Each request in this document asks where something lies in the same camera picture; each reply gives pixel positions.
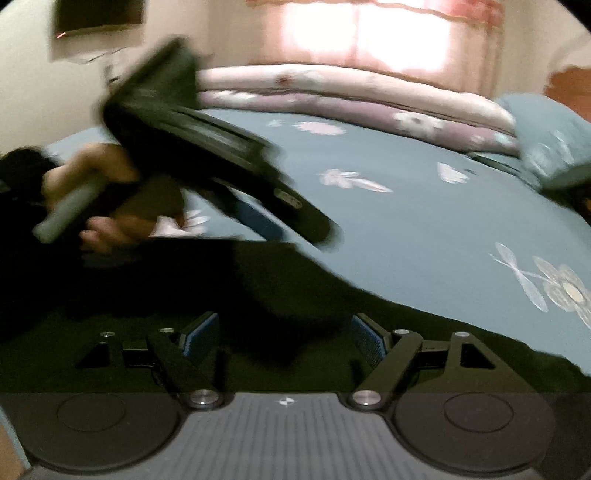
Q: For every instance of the teal pillow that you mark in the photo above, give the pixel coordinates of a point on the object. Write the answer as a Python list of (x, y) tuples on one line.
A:
[(554, 144)]

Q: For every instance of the pink purple folded quilt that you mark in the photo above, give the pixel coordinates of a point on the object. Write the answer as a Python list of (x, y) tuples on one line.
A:
[(463, 122)]

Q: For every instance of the teal patterned bed sheet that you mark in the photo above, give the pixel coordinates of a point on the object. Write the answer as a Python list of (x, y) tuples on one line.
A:
[(438, 231)]

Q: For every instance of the person left hand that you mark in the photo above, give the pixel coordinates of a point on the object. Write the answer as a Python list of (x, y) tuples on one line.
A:
[(98, 199)]

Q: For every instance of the wall mounted television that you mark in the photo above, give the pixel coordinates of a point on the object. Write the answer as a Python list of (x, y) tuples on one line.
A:
[(78, 17)]

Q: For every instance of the wooden headboard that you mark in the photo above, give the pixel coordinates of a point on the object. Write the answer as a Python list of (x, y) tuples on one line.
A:
[(572, 88)]

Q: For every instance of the pink striped curtain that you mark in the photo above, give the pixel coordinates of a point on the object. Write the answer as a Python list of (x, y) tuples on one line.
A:
[(453, 45)]

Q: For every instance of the black drawstring pants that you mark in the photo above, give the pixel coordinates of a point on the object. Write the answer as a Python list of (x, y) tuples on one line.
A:
[(274, 302)]

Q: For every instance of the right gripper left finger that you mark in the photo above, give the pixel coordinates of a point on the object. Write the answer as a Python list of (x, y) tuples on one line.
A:
[(170, 351)]

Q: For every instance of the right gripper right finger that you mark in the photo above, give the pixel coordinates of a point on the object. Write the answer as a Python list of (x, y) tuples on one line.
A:
[(390, 354)]

